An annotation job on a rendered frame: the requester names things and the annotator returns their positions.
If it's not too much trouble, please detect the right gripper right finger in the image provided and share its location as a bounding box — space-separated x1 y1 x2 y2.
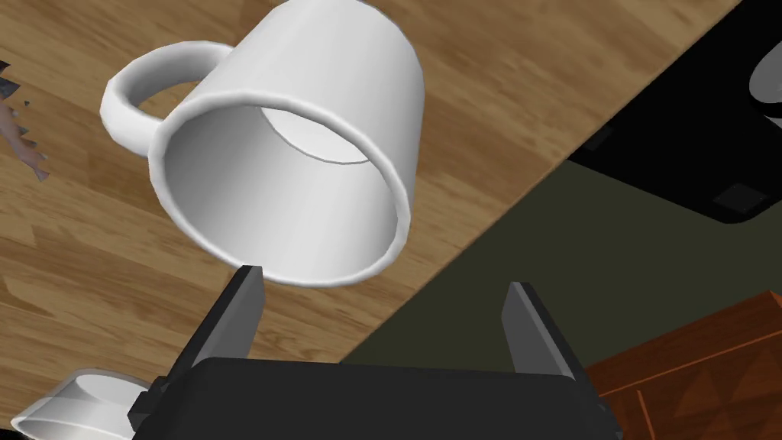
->
500 281 591 383

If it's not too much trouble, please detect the brown wooden cabinet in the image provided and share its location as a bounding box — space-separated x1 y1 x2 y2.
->
583 290 782 440

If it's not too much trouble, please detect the large white mug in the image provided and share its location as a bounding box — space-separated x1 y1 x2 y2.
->
99 0 426 289

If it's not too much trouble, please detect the grey pink jagged object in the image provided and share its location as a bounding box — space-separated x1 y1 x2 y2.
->
0 60 50 183

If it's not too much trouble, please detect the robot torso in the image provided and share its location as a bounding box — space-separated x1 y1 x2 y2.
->
567 0 782 225

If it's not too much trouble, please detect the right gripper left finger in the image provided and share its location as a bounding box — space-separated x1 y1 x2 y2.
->
166 265 267 379

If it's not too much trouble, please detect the small white cup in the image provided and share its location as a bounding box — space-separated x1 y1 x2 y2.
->
8 369 151 440

